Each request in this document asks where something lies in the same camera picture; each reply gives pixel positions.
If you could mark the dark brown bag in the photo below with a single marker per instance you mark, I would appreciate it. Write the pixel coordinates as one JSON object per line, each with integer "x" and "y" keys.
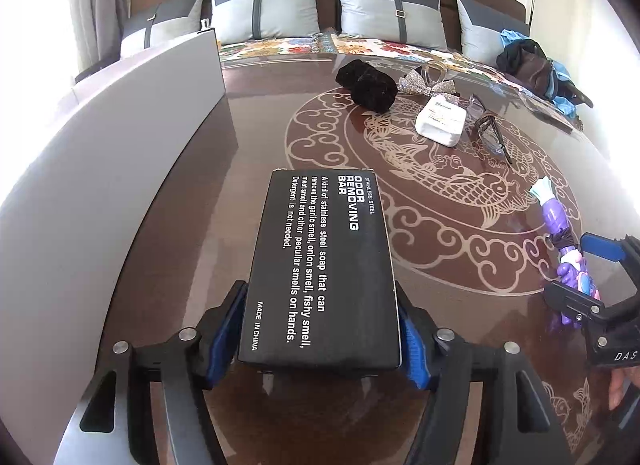
{"x": 530, "y": 65}

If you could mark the brown patterned desktop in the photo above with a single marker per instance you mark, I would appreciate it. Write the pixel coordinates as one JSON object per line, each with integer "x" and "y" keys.
{"x": 260, "y": 120}

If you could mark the silver glitter bow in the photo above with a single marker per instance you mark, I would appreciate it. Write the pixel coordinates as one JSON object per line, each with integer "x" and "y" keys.
{"x": 425, "y": 82}

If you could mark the white cardboard box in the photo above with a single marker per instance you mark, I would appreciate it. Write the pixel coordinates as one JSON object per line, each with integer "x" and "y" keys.
{"x": 125, "y": 145}

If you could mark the black printed box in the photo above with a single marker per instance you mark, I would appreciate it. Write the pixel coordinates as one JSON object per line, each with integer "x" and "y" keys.
{"x": 320, "y": 270}

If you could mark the purple doll toy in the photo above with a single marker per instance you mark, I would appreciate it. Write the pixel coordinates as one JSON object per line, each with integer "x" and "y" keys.
{"x": 562, "y": 225}

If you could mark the clear plastic packet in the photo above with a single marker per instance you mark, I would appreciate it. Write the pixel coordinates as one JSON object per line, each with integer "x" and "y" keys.
{"x": 550, "y": 115}

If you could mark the black velvet hair accessory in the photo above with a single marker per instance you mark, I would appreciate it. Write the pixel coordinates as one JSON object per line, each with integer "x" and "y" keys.
{"x": 367, "y": 85}

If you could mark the black frame glasses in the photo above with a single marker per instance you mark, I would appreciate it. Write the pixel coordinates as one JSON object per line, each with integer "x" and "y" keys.
{"x": 486, "y": 124}

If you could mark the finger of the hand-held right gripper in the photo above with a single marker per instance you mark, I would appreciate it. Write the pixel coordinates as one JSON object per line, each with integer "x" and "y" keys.
{"x": 597, "y": 245}
{"x": 570, "y": 297}

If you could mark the floral sofa blanket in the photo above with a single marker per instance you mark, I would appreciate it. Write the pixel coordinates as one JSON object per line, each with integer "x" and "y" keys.
{"x": 280, "y": 47}

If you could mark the white lotion bottle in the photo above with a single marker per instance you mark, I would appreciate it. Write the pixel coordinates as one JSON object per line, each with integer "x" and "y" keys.
{"x": 440, "y": 120}

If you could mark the white pump bottle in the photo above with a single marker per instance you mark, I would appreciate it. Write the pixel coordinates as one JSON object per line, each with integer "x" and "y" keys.
{"x": 205, "y": 24}

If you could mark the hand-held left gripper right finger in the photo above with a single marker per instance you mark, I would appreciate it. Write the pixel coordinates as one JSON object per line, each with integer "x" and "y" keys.
{"x": 412, "y": 345}

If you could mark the person's right hand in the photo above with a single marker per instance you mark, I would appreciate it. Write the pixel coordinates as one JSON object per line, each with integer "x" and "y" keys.
{"x": 622, "y": 387}

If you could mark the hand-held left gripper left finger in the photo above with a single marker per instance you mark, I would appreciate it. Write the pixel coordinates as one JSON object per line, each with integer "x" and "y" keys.
{"x": 225, "y": 337}

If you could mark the grey cushion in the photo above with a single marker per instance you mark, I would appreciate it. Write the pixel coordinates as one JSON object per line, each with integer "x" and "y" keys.
{"x": 480, "y": 30}
{"x": 385, "y": 10}
{"x": 265, "y": 10}
{"x": 160, "y": 25}

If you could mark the blue cloth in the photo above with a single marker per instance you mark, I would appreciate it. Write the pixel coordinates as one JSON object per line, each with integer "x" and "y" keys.
{"x": 512, "y": 37}

